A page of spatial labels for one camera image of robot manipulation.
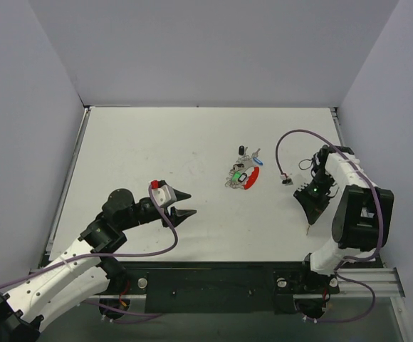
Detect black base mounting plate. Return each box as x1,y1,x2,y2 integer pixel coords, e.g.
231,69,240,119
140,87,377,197
78,261,341,318

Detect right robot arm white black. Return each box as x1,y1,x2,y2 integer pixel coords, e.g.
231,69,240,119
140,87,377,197
293,145,394,291

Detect keyring bunch with coloured tags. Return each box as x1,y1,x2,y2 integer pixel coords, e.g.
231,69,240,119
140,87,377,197
224,145,263,190

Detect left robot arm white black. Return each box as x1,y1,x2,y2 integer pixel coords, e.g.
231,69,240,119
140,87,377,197
0,180,196,341

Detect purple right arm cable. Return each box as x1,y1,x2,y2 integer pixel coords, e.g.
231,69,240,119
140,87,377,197
276,129,387,324

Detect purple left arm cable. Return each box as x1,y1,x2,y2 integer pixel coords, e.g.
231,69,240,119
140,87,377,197
0,185,179,324

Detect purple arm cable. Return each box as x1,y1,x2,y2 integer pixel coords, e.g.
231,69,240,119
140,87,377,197
0,185,179,324
276,129,387,324

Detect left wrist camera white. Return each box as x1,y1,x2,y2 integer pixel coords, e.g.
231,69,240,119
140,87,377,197
150,180,177,208

